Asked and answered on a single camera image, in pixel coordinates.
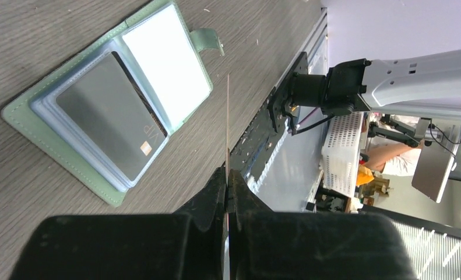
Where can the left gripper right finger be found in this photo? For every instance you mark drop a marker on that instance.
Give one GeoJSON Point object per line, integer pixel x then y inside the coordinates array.
{"type": "Point", "coordinates": [265, 244]}

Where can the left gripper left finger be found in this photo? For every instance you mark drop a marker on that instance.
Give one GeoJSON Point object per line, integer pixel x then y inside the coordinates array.
{"type": "Point", "coordinates": [185, 244]}

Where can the gold VIP card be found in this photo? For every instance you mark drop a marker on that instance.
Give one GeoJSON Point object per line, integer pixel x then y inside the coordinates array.
{"type": "Point", "coordinates": [226, 273]}

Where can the dark grey VIP card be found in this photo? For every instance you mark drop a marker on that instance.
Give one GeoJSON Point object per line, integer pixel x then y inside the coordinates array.
{"type": "Point", "coordinates": [108, 108]}

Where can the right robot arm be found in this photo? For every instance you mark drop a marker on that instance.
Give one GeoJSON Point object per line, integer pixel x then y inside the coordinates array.
{"type": "Point", "coordinates": [428, 86]}

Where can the white perforated basket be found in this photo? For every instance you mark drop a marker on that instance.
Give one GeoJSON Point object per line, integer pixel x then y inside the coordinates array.
{"type": "Point", "coordinates": [340, 153]}

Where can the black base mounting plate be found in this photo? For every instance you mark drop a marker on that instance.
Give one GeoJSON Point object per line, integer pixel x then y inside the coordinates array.
{"type": "Point", "coordinates": [254, 150]}

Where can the person in background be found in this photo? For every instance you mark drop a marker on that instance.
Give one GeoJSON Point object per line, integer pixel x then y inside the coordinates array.
{"type": "Point", "coordinates": [392, 158]}

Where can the grey monitor in background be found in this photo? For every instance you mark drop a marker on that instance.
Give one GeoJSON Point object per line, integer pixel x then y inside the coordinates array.
{"type": "Point", "coordinates": [437, 159]}

